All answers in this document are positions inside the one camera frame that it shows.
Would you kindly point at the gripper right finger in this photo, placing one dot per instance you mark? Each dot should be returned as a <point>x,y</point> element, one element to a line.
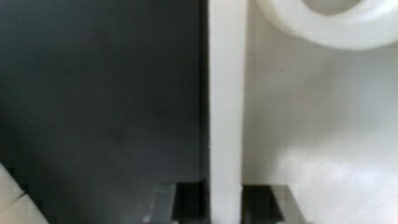
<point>269,205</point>

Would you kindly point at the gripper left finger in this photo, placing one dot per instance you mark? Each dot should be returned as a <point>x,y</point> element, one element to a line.
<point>179,204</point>

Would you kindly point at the white square table top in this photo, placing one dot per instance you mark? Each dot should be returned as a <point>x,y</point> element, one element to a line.
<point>305,106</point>

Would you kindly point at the white U-shaped obstacle fence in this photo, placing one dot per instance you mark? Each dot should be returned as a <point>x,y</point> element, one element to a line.
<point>19,209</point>

